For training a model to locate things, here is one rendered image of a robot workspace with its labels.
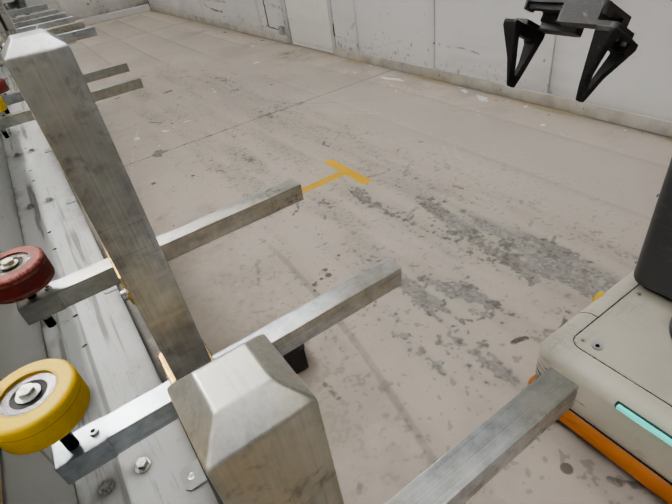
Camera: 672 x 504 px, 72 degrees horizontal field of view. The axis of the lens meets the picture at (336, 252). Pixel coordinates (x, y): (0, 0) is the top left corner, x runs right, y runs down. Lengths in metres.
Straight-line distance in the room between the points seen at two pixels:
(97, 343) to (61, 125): 0.69
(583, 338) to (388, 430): 0.58
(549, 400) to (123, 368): 0.68
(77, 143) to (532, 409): 0.42
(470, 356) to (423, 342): 0.16
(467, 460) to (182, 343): 0.26
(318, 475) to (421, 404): 1.31
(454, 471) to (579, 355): 0.87
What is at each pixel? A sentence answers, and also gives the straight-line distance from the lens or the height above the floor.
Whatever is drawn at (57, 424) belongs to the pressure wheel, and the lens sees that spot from 0.48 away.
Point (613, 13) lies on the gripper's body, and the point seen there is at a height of 1.08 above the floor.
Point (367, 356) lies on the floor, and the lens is 1.59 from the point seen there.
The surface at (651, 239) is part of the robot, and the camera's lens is 1.38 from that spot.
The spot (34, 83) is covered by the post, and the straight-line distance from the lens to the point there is 0.33.
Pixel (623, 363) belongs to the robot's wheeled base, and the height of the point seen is 0.28.
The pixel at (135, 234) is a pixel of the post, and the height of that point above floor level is 1.04.
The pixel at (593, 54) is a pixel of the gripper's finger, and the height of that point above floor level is 1.05.
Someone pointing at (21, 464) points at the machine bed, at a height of 0.76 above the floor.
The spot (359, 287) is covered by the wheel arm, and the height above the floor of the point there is 0.82.
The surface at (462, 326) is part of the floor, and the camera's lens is 1.67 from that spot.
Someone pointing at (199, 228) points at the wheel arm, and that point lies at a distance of 0.73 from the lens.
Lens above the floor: 1.21
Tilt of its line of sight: 37 degrees down
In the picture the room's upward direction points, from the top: 10 degrees counter-clockwise
